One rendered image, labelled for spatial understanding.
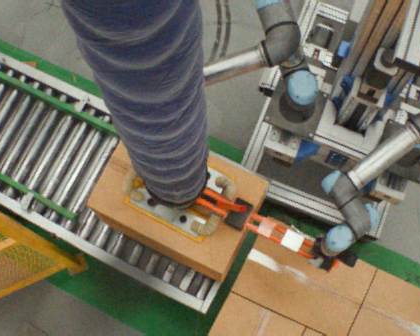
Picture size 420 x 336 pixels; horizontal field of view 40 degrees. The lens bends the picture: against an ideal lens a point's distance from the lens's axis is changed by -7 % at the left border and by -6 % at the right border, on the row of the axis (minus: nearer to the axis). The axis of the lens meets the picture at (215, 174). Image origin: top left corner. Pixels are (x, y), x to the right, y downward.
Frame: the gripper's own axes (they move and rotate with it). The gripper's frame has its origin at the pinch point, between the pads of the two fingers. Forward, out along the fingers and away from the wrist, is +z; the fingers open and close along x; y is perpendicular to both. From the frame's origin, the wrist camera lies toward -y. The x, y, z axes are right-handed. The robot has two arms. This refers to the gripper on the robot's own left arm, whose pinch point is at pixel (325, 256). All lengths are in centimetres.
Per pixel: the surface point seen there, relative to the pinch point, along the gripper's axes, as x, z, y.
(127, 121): 13, -93, 60
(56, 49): -67, 119, 192
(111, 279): 41, 121, 88
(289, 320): 21, 67, -6
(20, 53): -54, 119, 213
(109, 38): 13, -132, 58
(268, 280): 8, 66, 12
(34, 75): -29, 61, 165
